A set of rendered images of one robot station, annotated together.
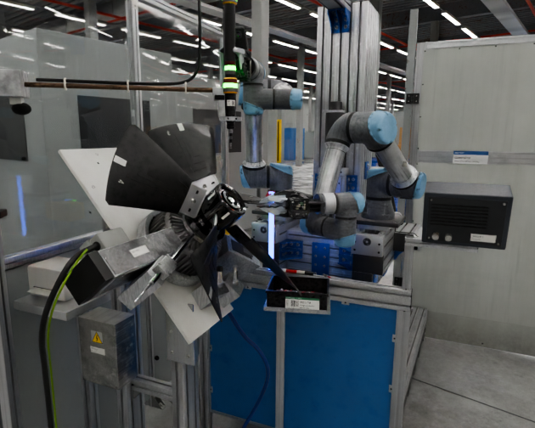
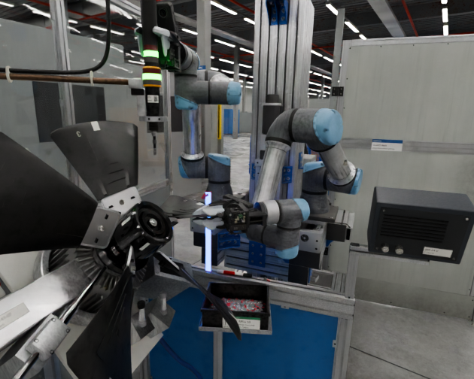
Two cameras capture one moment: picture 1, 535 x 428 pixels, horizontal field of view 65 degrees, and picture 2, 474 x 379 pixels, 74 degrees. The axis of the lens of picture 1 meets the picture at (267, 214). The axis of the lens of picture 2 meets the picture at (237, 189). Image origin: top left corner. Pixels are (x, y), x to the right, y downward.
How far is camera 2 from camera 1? 53 cm
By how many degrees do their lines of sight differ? 5
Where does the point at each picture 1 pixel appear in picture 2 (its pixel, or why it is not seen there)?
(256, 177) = (195, 168)
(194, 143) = (112, 146)
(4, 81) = not seen: outside the picture
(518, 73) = (432, 71)
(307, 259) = (244, 247)
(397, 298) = (339, 306)
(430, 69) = (354, 65)
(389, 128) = (335, 128)
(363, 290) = (304, 295)
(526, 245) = not seen: hidden behind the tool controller
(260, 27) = (204, 27)
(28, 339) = not seen: outside the picture
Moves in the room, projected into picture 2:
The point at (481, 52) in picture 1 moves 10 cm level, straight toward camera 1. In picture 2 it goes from (399, 50) to (402, 47)
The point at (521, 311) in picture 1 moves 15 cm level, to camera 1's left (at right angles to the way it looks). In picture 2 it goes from (425, 276) to (405, 277)
